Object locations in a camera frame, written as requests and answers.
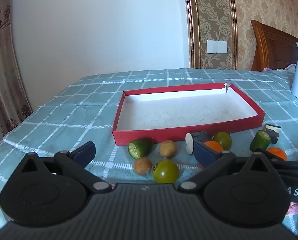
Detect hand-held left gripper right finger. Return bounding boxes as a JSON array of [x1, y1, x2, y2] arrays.
[[178, 141, 274, 193]]

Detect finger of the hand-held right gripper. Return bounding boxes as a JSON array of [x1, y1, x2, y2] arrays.
[[264, 151, 298, 172]]

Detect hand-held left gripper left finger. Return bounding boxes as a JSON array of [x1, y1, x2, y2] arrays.
[[21, 141, 113, 194]]

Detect orange mandarin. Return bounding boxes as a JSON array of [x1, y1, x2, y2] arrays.
[[203, 140, 224, 153], [267, 147, 288, 161]]

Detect green tomato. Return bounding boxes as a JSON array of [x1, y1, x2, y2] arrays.
[[212, 131, 232, 150], [153, 159, 179, 184]]

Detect brown longan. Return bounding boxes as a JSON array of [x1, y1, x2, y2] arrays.
[[133, 157, 153, 175], [159, 140, 177, 158]]

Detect cucumber cylinder piece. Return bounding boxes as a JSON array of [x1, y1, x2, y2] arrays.
[[250, 129, 272, 152]]

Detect red cardboard box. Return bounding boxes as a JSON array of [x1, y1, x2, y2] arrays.
[[111, 82, 266, 146]]

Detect cucumber end piece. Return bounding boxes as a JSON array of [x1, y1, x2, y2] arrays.
[[128, 138, 153, 160]]

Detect green checked tablecloth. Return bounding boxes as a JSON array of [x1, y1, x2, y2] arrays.
[[0, 68, 298, 233]]

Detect pink patterned bedding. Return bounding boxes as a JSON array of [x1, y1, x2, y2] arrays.
[[262, 64, 297, 73]]

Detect wooden headboard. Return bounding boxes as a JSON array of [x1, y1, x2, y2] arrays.
[[250, 20, 298, 72]]

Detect white wall switch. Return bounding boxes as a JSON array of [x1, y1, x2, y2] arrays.
[[206, 40, 228, 54]]

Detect gold ornate wall frame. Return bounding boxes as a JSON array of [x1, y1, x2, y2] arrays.
[[183, 0, 238, 70]]

